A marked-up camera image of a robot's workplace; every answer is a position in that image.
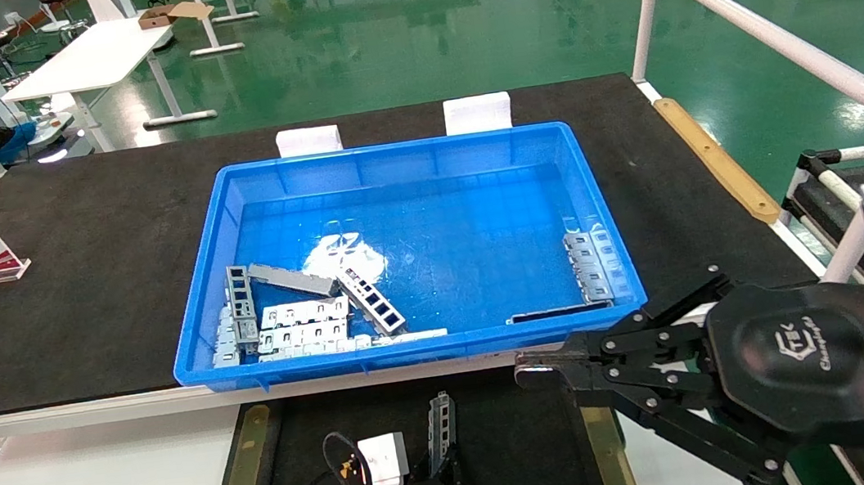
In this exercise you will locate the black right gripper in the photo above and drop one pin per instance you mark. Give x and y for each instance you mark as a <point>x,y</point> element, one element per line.
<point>809,361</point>

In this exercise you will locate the slotted grey metal bracket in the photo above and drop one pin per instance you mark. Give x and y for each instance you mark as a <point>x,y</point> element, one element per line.
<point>442,427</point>

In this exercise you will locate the black flat container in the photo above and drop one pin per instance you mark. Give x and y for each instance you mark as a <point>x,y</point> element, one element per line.
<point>507,447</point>

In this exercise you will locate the long wooden edge strip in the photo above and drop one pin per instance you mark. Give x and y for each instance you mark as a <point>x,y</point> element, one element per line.
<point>719,162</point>

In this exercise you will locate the white foam block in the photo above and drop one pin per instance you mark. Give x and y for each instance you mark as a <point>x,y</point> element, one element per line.
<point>308,141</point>
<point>477,113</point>

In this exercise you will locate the blue plastic bin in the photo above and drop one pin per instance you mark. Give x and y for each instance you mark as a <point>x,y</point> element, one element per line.
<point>406,165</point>

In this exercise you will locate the large white tube railing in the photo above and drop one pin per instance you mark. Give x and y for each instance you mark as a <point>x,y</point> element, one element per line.
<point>742,19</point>

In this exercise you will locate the large black table mat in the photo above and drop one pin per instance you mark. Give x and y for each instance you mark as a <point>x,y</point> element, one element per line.
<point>109,233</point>

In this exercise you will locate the open cardboard box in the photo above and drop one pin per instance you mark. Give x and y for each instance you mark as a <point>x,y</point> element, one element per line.
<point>157,17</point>

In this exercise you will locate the white background table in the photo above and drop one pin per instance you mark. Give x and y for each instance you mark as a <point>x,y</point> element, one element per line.
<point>96,57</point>

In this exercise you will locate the round stool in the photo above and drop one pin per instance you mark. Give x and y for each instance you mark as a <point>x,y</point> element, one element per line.
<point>55,26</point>

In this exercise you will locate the dark flat metal bracket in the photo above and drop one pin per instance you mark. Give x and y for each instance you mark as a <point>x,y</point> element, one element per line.
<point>556,312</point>

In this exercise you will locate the grey notched metal bracket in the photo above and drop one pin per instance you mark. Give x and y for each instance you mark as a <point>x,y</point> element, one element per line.
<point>591,264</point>

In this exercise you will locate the long thin white bracket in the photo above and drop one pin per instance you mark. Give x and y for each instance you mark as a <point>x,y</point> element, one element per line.
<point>394,338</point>

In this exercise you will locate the white flat slotted bracket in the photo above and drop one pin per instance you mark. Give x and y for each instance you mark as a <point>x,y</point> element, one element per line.
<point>304,312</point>
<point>303,335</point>

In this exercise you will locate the black side cart frame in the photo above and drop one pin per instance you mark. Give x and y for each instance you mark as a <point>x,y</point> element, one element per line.
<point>815,204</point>

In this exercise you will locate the long grey metal bracket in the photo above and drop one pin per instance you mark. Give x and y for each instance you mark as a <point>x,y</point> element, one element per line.
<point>288,278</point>

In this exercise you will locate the small grey stacked bracket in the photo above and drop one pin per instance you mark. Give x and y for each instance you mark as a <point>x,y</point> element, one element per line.
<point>225,338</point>

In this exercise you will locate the upright ladder-shaped metal bracket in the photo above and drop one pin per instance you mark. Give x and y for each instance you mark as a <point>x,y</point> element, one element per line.
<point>241,299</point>

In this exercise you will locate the white table leg frame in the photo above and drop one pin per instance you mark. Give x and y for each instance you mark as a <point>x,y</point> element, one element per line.
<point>217,49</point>

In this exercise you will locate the white round base plate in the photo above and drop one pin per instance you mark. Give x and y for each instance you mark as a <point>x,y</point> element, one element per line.
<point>51,124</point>

